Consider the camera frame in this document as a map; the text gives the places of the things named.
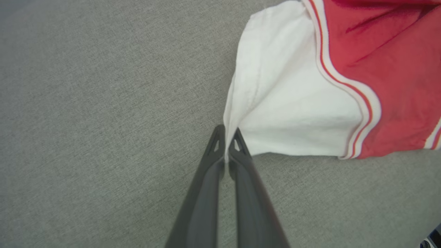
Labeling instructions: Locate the grey fabric sofa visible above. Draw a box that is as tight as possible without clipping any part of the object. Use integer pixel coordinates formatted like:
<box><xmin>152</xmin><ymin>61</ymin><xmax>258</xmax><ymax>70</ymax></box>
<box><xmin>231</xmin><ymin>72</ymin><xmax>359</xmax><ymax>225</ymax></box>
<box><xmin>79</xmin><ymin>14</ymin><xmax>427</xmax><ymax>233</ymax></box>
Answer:
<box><xmin>0</xmin><ymin>0</ymin><xmax>441</xmax><ymax>248</ymax></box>

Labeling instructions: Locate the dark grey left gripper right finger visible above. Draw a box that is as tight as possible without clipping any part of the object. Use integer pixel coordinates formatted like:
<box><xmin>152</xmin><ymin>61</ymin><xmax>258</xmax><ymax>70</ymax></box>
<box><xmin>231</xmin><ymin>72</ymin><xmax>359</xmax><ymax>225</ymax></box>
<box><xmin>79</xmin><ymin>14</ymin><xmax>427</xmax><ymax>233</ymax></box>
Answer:
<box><xmin>227</xmin><ymin>127</ymin><xmax>290</xmax><ymax>248</ymax></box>

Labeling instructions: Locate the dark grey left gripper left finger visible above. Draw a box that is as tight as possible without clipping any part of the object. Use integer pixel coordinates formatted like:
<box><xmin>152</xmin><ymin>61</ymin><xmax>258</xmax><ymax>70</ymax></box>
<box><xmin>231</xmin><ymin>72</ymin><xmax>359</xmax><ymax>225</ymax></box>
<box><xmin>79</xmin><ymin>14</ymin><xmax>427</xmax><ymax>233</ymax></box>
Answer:
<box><xmin>165</xmin><ymin>125</ymin><xmax>226</xmax><ymax>248</ymax></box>

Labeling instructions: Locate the red white basketball jersey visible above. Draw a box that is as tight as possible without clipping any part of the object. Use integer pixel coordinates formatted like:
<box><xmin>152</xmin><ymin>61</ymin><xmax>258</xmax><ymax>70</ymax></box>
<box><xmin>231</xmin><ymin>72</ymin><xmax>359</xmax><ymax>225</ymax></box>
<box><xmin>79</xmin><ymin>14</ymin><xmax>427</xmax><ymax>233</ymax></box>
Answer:
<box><xmin>223</xmin><ymin>0</ymin><xmax>441</xmax><ymax>162</ymax></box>

